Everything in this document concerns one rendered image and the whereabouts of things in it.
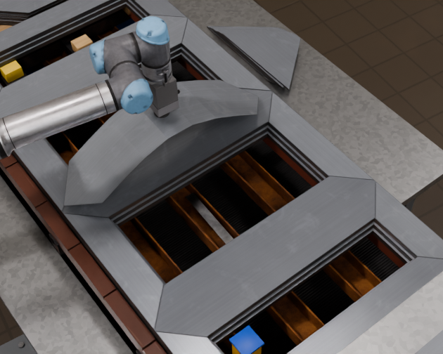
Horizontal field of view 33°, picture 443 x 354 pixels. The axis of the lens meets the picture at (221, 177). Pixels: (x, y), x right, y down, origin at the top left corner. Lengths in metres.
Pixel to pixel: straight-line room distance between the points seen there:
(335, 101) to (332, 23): 1.48
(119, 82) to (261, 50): 0.93
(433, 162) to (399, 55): 1.51
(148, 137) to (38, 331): 0.60
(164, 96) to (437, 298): 0.83
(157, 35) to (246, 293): 0.67
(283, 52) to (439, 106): 1.21
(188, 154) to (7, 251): 0.60
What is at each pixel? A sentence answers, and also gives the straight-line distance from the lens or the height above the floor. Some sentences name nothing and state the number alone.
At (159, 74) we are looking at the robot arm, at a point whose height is 1.20.
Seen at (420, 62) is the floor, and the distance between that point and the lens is 3.75.
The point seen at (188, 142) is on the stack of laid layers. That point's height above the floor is 0.86.
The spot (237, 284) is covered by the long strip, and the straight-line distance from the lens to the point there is 1.88.
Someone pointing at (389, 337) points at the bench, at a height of 1.05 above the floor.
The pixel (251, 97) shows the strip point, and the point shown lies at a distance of 2.22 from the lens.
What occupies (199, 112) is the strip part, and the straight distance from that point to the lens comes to 2.03.
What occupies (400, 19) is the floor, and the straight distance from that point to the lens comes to 3.97.
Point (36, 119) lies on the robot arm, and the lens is 1.69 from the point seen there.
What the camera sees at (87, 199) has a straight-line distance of 2.00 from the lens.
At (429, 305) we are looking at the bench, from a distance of 1.69.
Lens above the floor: 2.49
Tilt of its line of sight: 52 degrees down
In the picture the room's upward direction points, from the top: 2 degrees counter-clockwise
